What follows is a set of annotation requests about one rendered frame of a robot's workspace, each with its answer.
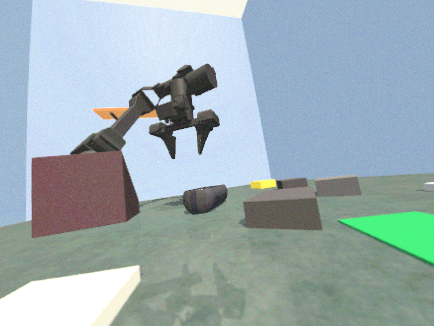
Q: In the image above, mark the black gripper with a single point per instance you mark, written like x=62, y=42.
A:
x=204, y=123

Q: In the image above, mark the yellow rectangular block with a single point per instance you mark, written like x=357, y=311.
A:
x=263, y=184

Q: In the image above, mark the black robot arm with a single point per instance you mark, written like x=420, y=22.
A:
x=185, y=82

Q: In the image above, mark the white flat rectangular block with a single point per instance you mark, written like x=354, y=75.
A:
x=428, y=186

